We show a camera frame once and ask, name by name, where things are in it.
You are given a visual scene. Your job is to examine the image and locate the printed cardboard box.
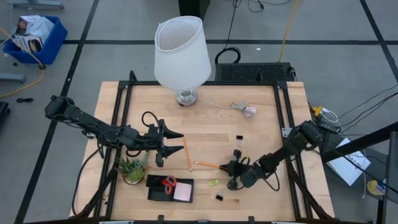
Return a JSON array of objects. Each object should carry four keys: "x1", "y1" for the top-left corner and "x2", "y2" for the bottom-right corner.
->
[
  {"x1": 15, "y1": 15, "x2": 35, "y2": 35},
  {"x1": 12, "y1": 34, "x2": 45, "y2": 54}
]

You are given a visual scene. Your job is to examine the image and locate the red handled scissors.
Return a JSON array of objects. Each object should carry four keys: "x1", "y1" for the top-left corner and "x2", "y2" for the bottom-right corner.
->
[{"x1": 160, "y1": 175, "x2": 178, "y2": 195}]

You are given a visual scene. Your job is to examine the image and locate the black perforated computer case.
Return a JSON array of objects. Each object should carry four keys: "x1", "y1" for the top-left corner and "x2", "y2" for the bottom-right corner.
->
[{"x1": 215, "y1": 62, "x2": 297, "y2": 83}]

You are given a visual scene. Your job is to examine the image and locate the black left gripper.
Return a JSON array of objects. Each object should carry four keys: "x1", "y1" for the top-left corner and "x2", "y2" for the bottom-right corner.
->
[{"x1": 136, "y1": 119, "x2": 185, "y2": 168}]

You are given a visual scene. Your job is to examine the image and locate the black hanging cable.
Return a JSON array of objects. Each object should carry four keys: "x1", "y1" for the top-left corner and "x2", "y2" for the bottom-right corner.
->
[{"x1": 214, "y1": 0, "x2": 243, "y2": 65}]

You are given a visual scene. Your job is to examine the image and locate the dark grey upright post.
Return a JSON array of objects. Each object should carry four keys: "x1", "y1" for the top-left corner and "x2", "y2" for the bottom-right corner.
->
[{"x1": 376, "y1": 130, "x2": 398, "y2": 224}]

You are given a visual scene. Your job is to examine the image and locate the small potted succulent plant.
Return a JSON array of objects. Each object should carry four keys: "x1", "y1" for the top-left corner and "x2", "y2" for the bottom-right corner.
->
[{"x1": 115, "y1": 148, "x2": 152, "y2": 186}]

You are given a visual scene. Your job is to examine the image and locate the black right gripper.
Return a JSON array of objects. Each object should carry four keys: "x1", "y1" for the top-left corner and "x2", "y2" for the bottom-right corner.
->
[{"x1": 219, "y1": 149, "x2": 249, "y2": 190}]

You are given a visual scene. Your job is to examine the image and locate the yellow floor cable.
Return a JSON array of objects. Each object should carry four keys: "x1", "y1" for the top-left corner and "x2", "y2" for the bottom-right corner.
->
[{"x1": 0, "y1": 26, "x2": 47, "y2": 100}]

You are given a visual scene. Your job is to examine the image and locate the grey metal table foot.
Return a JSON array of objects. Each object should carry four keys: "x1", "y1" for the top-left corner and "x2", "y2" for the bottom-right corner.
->
[
  {"x1": 6, "y1": 0, "x2": 65, "y2": 10},
  {"x1": 0, "y1": 73, "x2": 26, "y2": 84}
]

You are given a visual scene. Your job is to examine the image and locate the black diagonal metal beam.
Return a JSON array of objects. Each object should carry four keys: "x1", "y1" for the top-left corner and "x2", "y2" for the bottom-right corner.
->
[{"x1": 320, "y1": 121, "x2": 398, "y2": 164}]

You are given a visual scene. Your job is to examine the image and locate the white bundled lamp cord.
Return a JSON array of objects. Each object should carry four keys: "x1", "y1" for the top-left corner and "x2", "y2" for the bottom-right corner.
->
[{"x1": 198, "y1": 98, "x2": 257, "y2": 120}]

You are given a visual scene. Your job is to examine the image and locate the black box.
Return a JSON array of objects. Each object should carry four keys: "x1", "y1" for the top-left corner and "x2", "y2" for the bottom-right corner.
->
[{"x1": 178, "y1": 0, "x2": 211, "y2": 20}]

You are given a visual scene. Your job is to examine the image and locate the white shade silver table lamp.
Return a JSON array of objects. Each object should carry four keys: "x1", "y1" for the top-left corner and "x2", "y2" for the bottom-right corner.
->
[{"x1": 154, "y1": 15, "x2": 213, "y2": 108}]

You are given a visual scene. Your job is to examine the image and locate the blue plastic bin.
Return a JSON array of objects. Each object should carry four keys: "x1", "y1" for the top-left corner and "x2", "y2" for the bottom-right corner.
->
[{"x1": 2, "y1": 15, "x2": 69, "y2": 66}]

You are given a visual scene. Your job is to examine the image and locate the black aluminium table frame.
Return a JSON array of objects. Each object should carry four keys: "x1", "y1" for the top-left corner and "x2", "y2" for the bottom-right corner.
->
[{"x1": 70, "y1": 70, "x2": 335, "y2": 224}]

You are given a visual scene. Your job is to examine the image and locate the white printed paper sheet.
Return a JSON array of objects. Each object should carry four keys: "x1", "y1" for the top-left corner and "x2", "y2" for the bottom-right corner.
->
[{"x1": 326, "y1": 137, "x2": 372, "y2": 187}]

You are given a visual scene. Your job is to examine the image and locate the pink sticky note pad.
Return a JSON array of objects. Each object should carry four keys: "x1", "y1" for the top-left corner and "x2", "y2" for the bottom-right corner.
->
[{"x1": 172, "y1": 182, "x2": 193, "y2": 202}]

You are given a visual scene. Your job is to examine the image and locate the black mesh desk organizer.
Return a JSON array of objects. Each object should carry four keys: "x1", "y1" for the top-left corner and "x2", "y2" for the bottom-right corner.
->
[{"x1": 146, "y1": 174, "x2": 195, "y2": 204}]

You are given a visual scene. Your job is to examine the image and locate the orange wooden pencil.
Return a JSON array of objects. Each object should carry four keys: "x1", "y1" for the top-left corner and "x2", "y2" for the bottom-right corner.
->
[
  {"x1": 182, "y1": 138, "x2": 193, "y2": 172},
  {"x1": 193, "y1": 161, "x2": 221, "y2": 169}
]

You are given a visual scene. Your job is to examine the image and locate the yellow hanging cable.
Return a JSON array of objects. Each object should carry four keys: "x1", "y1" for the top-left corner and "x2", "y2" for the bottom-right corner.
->
[{"x1": 278, "y1": 0, "x2": 302, "y2": 62}]

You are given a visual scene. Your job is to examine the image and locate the white plastic bag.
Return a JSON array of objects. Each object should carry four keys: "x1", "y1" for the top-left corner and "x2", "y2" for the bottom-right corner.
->
[{"x1": 27, "y1": 16, "x2": 55, "y2": 40}]

